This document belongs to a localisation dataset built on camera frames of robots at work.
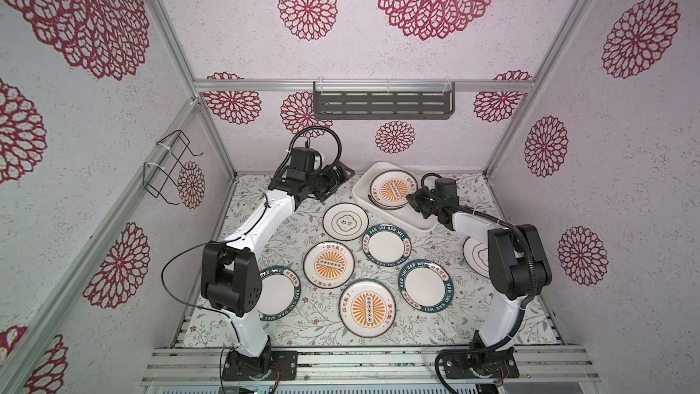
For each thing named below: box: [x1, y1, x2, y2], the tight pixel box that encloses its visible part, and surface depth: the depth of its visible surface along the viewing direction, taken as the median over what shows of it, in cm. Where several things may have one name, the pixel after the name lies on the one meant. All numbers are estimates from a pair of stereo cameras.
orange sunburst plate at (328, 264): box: [302, 239, 356, 290], surface depth 94 cm
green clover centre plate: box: [321, 202, 370, 242], surface depth 106 cm
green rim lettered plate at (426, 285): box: [398, 259, 455, 313], surface depth 89 cm
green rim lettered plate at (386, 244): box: [360, 223, 412, 268], surface depth 99 cm
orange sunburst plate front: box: [338, 278, 397, 339], surface depth 85 cm
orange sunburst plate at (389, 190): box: [368, 169, 419, 211], surface depth 105 cm
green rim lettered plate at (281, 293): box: [257, 265, 302, 322], surface depth 90 cm
